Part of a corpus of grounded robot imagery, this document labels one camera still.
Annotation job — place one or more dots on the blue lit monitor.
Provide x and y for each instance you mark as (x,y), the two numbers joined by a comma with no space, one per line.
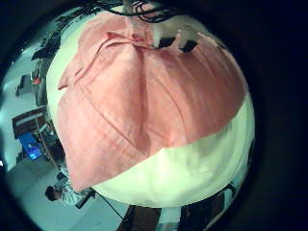
(30,147)

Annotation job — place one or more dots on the black camera tripod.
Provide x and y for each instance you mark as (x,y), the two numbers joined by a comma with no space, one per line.
(85,198)

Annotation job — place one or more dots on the black office chair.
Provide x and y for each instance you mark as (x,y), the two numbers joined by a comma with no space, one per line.
(46,48)

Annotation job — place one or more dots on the orange button shirt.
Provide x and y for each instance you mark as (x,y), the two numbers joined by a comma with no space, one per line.
(134,102)

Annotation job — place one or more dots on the brown wooden desk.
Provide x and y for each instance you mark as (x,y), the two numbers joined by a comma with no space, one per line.
(27,120)

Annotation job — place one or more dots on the seated person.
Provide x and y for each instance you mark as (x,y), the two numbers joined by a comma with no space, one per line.
(62,192)

